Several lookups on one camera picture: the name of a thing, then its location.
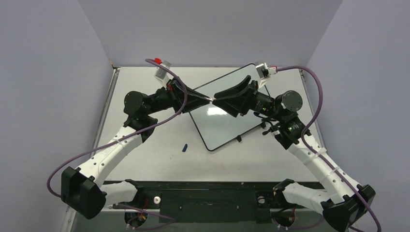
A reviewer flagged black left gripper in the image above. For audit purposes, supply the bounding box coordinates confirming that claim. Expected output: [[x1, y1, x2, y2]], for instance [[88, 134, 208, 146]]
[[145, 77, 210, 116]]

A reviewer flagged white whiteboard black frame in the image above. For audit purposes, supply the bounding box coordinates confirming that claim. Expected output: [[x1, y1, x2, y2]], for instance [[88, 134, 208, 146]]
[[190, 63, 265, 151]]

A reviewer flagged blue marker cap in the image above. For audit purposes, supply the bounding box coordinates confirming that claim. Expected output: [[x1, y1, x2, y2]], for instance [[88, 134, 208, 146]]
[[182, 144, 188, 152]]

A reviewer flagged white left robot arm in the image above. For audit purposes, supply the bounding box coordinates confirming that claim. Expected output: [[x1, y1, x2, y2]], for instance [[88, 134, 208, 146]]
[[61, 79, 212, 219]]

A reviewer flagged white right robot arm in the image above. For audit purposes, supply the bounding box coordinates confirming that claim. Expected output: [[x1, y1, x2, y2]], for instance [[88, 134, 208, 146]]
[[212, 76, 375, 232]]

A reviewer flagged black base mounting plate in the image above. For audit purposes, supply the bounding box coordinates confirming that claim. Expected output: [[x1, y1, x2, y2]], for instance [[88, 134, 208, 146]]
[[115, 181, 294, 223]]

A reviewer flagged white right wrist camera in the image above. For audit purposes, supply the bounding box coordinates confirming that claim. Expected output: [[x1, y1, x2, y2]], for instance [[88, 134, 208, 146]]
[[255, 60, 278, 89]]

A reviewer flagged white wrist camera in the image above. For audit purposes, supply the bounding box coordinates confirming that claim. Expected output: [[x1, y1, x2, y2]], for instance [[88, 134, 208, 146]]
[[154, 59, 172, 87], [255, 60, 278, 89]]

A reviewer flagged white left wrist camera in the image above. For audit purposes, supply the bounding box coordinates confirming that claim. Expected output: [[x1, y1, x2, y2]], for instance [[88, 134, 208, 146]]
[[154, 59, 172, 87]]

